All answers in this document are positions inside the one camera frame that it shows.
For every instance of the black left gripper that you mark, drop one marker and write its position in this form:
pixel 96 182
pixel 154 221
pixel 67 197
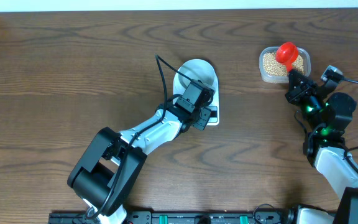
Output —
pixel 203 114

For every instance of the clear plastic container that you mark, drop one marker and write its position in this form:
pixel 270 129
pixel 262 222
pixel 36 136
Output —
pixel 283 79

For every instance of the white digital kitchen scale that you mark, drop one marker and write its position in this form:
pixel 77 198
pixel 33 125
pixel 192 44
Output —
pixel 214 107

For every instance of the red measuring scoop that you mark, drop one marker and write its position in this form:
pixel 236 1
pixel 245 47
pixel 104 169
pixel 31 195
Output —
pixel 287 54

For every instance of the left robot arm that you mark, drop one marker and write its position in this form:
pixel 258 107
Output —
pixel 108 169

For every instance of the light blue bowl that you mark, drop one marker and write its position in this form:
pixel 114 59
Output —
pixel 197 69

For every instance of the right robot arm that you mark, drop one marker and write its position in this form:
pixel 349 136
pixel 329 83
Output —
pixel 328 114

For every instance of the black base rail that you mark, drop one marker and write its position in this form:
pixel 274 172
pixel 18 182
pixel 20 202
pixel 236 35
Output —
pixel 261 215

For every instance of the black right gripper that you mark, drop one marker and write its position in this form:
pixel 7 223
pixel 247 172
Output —
pixel 295 93

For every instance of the pile of soybeans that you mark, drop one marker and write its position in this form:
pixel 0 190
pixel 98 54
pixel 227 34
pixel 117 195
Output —
pixel 272 67

